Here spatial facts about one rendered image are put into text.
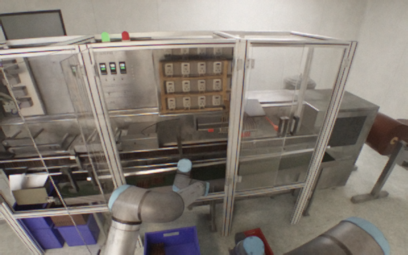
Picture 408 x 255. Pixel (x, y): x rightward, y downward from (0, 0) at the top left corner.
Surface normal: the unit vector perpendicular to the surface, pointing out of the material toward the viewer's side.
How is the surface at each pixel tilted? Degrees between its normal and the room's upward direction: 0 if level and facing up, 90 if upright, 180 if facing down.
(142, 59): 90
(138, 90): 90
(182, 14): 90
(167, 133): 90
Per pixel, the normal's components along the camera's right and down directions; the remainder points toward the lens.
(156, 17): 0.15, 0.48
